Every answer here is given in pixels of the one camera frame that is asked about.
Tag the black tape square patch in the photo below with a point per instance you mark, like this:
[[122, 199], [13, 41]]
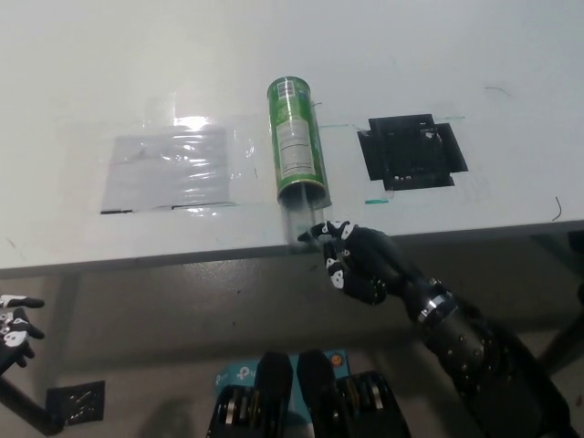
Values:
[[408, 155]]

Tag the clear plastic chips tray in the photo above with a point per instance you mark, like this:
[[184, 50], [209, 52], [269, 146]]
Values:
[[296, 221]]

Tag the grey paper sheet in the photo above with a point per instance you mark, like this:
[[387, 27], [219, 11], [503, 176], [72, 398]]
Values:
[[159, 173]]

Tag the black floor tape patch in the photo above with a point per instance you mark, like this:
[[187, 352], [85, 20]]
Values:
[[80, 403]]

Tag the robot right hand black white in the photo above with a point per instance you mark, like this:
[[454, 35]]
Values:
[[369, 260]]

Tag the small teal tape strip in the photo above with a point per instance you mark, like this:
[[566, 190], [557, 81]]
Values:
[[376, 201]]

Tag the robot left hand black white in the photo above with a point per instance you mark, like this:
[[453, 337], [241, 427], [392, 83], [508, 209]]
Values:
[[16, 335]]

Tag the robot body black teal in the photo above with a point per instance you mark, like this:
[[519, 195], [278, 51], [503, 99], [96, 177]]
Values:
[[310, 401]]

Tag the green chips can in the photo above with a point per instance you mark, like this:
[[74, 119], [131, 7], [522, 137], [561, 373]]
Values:
[[292, 137]]

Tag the clear plastic film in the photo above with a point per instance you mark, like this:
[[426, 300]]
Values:
[[244, 150]]

